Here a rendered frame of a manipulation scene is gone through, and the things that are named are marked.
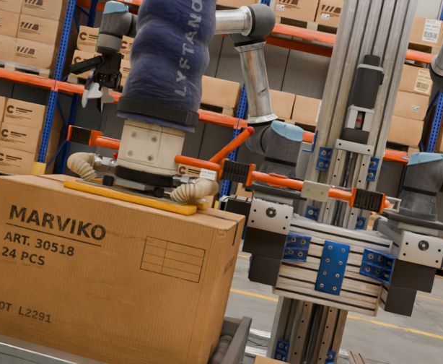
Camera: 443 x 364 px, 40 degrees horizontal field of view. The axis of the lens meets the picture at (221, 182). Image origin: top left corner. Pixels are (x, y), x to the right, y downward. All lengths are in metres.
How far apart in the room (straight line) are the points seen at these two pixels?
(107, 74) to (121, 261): 0.71
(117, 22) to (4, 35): 7.64
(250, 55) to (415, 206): 0.77
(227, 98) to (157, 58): 7.22
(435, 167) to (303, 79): 8.06
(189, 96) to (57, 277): 0.57
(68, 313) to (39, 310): 0.08
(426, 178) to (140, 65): 1.07
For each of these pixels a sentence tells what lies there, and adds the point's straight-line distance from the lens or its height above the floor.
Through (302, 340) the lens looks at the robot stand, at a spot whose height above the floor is 0.51.
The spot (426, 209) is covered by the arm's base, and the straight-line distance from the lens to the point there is 2.18.
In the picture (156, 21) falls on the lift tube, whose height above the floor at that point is 1.42.
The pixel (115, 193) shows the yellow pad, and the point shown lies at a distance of 1.59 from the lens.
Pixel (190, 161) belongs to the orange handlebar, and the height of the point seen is 1.08.
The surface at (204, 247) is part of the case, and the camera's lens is 1.47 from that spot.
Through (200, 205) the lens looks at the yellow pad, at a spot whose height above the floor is 0.96.
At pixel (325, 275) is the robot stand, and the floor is 0.78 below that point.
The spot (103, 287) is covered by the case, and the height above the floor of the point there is 0.74.
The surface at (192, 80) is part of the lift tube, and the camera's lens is 1.65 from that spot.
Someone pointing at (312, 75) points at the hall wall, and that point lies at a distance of 10.18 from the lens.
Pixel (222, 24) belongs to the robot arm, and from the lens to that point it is 2.03.
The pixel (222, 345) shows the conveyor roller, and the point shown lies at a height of 0.55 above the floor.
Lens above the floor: 1.13
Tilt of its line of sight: 3 degrees down
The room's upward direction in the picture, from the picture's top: 12 degrees clockwise
